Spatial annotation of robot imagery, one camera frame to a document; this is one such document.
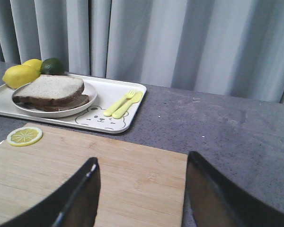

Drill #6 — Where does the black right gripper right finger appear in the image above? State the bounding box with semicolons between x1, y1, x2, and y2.
186;151;284;227

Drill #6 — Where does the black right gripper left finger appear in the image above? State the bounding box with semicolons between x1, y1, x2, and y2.
0;157;101;227

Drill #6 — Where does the white round plate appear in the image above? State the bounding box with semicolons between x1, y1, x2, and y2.
12;81;98;118

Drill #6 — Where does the white bread slice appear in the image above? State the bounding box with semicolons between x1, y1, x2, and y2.
12;75;85;106

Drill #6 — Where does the white bear print tray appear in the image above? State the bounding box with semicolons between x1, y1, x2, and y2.
0;74;147;134

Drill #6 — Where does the wooden cutting board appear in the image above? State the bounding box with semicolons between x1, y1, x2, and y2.
0;126;187;227

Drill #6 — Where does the lemon slice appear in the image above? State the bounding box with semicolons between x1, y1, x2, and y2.
7;127;43;147

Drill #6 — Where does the yellow plastic fork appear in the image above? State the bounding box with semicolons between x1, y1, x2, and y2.
103;89;137;117

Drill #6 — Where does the yellow plastic knife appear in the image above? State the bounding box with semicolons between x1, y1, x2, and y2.
112;91;143;119

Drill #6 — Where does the green lime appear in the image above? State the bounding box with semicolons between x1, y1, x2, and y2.
40;58;65;75

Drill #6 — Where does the yellow lemon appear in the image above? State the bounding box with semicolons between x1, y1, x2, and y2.
22;59;43;71
2;65;40;89

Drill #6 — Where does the grey pleated curtain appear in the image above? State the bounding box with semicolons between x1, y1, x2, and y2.
0;0;284;104

